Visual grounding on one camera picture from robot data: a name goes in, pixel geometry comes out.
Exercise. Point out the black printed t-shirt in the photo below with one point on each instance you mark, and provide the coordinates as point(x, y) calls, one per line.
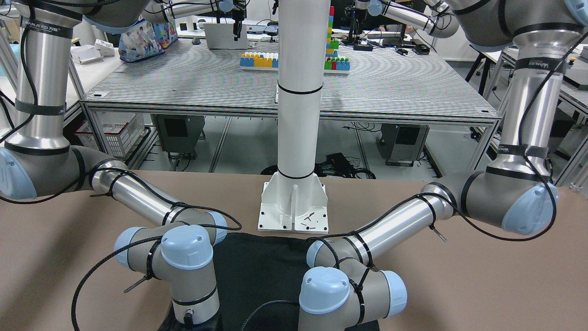
point(259, 280)

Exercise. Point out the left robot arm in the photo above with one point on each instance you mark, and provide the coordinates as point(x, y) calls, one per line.
point(343, 288)

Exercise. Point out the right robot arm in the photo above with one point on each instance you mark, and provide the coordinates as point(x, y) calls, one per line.
point(37, 160)

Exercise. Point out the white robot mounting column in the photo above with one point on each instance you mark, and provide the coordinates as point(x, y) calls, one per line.
point(294, 199)

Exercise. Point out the colourful toy block set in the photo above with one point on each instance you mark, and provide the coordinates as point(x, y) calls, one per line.
point(269, 61)

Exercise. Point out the white plastic basket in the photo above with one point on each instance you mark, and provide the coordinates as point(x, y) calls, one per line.
point(121, 130)

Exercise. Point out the colourful printed bag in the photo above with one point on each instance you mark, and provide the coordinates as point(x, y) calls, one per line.
point(144, 40)

